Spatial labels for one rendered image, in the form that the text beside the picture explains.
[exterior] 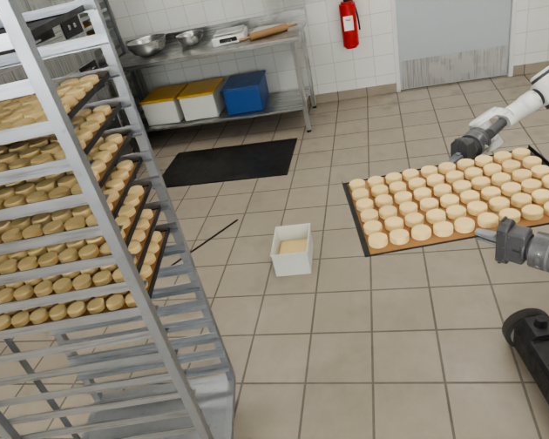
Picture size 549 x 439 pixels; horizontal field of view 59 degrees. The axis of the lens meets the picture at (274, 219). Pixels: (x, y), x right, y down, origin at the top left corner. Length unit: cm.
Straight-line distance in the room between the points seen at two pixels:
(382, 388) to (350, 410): 17
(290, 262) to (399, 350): 82
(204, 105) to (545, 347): 369
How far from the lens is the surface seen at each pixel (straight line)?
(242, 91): 472
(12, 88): 115
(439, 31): 521
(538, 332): 221
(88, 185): 115
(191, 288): 186
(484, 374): 231
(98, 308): 146
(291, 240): 303
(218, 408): 214
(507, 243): 129
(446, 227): 132
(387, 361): 233
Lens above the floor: 179
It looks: 32 degrees down
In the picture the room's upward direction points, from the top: 14 degrees counter-clockwise
